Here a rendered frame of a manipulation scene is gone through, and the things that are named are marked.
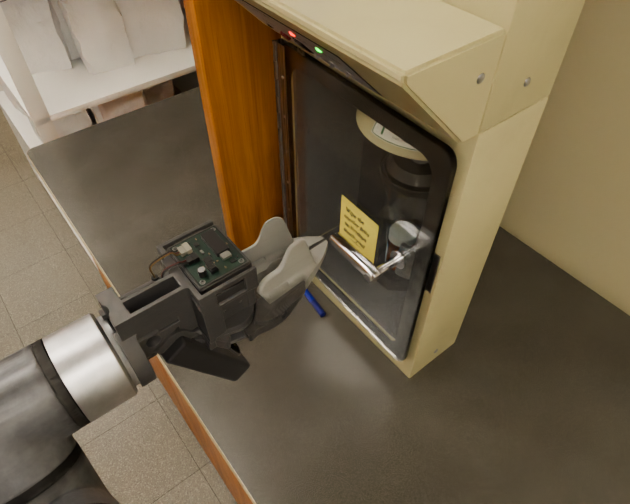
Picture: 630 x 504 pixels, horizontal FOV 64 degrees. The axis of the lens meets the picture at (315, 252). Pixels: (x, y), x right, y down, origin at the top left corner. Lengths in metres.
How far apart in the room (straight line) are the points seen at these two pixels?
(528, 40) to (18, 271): 2.31
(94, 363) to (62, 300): 1.94
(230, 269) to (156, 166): 0.87
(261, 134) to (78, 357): 0.52
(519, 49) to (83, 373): 0.43
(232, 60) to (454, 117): 0.38
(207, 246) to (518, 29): 0.31
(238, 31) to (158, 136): 0.66
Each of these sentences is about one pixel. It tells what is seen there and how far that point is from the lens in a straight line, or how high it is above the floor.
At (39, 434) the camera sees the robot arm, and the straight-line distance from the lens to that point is 0.42.
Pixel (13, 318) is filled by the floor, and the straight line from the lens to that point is 2.38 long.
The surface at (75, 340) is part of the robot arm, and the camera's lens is 0.41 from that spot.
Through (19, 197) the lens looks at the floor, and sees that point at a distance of 2.93.
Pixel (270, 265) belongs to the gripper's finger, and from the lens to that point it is 0.48.
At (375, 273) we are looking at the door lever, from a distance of 0.63.
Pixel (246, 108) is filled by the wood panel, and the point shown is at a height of 1.27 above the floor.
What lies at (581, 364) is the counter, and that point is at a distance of 0.96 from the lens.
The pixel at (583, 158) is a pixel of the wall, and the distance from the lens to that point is 0.99.
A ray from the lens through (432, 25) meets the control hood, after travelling 0.45.
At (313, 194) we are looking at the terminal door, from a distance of 0.76.
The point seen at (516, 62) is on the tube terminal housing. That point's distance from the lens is 0.49.
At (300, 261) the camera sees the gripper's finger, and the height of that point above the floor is 1.34.
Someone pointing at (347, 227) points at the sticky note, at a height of 1.18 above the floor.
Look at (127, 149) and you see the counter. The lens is 1.34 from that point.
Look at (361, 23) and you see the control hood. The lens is 0.44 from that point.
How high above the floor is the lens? 1.69
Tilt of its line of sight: 48 degrees down
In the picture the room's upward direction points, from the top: straight up
